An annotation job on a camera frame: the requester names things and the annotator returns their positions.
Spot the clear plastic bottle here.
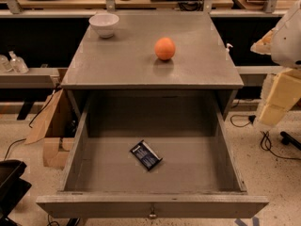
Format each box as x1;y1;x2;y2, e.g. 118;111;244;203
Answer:
8;51;29;73

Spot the black cable left floor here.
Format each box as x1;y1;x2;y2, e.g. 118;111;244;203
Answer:
3;85;62;160

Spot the orange fruit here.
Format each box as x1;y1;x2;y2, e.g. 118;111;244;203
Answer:
154;38;176;60

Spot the dark blue rxbar wrapper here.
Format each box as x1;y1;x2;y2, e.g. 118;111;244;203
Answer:
130;140;163;171

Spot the white ceramic bowl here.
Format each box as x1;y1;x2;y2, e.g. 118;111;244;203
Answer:
88;13;119;38

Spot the metal drawer knob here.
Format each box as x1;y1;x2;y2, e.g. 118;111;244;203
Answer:
148;203;157;219

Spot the open grey top drawer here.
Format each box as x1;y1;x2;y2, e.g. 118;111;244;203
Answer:
37;91;268;218

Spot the grey wooden cabinet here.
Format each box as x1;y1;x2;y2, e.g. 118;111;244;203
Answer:
62;9;244;113

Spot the black floor cable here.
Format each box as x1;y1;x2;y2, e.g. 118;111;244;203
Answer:
259;130;301;162

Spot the brown cardboard box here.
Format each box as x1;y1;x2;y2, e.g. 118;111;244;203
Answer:
24;68;76;170

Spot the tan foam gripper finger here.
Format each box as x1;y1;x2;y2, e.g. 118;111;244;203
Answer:
257;69;301;126

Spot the small white pump bottle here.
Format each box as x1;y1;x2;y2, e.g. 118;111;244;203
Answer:
226;43;233;60

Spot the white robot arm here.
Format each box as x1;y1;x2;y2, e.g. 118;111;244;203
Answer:
250;0;301;127

